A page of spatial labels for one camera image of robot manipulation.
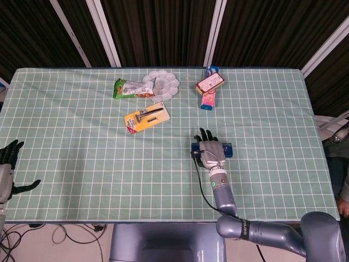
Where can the white blue board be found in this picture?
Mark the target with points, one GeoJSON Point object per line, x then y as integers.
{"type": "Point", "coordinates": [2, 86]}

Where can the dark pleated curtain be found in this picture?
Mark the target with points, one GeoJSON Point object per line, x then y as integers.
{"type": "Point", "coordinates": [163, 27]}

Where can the green snack bag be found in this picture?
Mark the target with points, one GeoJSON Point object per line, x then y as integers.
{"type": "Point", "coordinates": [128, 88]}

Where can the pink blue toothpaste box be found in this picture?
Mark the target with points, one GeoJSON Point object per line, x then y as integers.
{"type": "Point", "coordinates": [208, 101]}

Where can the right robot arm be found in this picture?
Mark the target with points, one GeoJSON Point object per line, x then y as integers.
{"type": "Point", "coordinates": [272, 232]}

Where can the yellow razor blister pack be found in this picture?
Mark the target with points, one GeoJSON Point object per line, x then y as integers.
{"type": "Point", "coordinates": [147, 118]}

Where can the white flower paint palette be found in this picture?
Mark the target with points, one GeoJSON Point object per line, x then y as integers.
{"type": "Point", "coordinates": [166, 84]}

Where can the white metal frame post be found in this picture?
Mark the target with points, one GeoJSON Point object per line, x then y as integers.
{"type": "Point", "coordinates": [324, 47]}
{"type": "Point", "coordinates": [71, 34]}
{"type": "Point", "coordinates": [215, 30]}

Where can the white double frame post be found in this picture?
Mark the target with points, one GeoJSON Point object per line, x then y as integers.
{"type": "Point", "coordinates": [105, 34]}

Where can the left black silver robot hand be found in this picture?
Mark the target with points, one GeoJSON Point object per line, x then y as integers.
{"type": "Point", "coordinates": [5, 183]}

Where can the blue glasses case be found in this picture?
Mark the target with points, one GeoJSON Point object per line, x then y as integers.
{"type": "Point", "coordinates": [228, 150]}

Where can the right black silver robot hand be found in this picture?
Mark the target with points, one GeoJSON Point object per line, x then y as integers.
{"type": "Point", "coordinates": [214, 152]}

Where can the blue grey robot torso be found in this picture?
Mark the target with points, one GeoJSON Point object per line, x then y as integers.
{"type": "Point", "coordinates": [166, 243]}

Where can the green checked tablecloth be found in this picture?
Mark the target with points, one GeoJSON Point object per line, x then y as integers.
{"type": "Point", "coordinates": [81, 163]}

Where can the red yellow carton box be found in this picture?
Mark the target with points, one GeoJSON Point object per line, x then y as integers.
{"type": "Point", "coordinates": [210, 83]}

